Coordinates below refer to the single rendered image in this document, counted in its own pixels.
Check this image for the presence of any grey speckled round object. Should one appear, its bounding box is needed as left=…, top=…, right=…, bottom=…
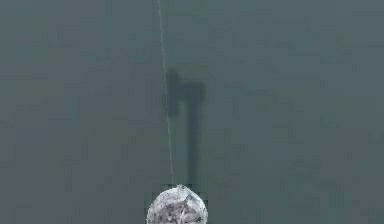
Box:
left=145, top=184, right=209, bottom=224

